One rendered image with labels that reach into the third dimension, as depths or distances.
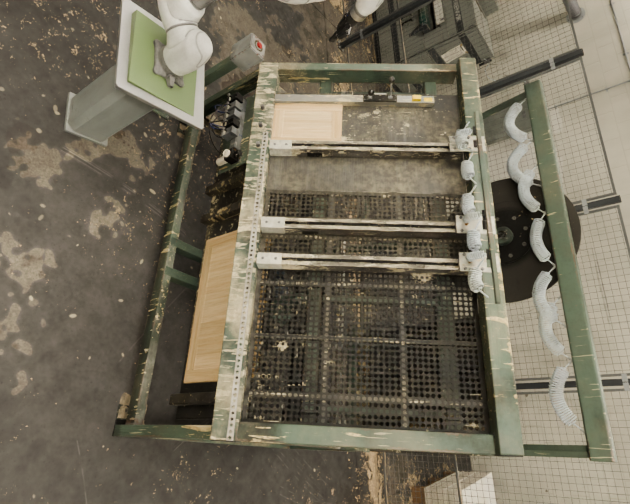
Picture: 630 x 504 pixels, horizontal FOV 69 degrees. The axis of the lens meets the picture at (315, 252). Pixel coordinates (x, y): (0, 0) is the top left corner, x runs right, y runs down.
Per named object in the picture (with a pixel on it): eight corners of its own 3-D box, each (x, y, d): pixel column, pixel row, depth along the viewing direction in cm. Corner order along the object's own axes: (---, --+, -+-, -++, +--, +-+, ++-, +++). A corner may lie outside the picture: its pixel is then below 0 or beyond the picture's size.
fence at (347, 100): (276, 98, 283) (275, 94, 280) (432, 100, 278) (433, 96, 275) (275, 105, 281) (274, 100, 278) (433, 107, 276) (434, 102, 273)
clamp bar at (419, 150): (271, 144, 269) (266, 116, 247) (478, 148, 263) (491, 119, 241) (270, 158, 265) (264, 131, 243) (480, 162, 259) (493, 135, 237)
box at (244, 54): (230, 45, 279) (252, 31, 269) (244, 58, 288) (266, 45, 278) (228, 60, 274) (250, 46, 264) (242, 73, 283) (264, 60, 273)
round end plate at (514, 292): (433, 194, 309) (565, 156, 265) (437, 198, 313) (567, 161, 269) (441, 309, 277) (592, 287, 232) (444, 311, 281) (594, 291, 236)
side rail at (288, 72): (280, 75, 299) (278, 62, 289) (452, 77, 293) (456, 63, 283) (279, 82, 297) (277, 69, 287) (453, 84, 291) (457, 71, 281)
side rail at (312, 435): (243, 423, 213) (238, 421, 203) (486, 435, 207) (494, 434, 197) (241, 441, 209) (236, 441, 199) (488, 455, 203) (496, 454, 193)
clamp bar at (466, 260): (259, 254, 241) (252, 233, 219) (491, 261, 234) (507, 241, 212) (257, 272, 236) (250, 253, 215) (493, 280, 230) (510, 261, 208)
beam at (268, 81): (262, 74, 300) (259, 61, 290) (280, 75, 299) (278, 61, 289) (214, 441, 210) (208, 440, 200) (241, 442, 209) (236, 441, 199)
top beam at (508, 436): (454, 69, 288) (458, 57, 279) (471, 69, 287) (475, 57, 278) (492, 455, 198) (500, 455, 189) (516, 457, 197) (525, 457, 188)
